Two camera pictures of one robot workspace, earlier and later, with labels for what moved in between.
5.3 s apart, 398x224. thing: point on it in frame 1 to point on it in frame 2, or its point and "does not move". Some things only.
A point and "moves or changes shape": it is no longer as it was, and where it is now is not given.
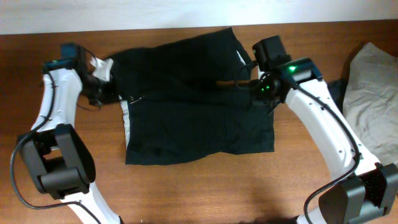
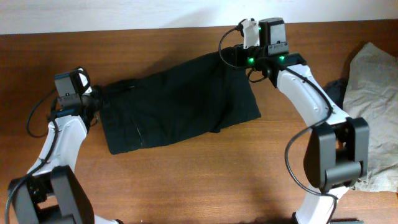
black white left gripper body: x=101 y=92 to x=96 y=101
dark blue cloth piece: x=337 y=88 does not move
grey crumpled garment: x=370 y=102 does not move
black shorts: x=190 y=98 moves or changes shape
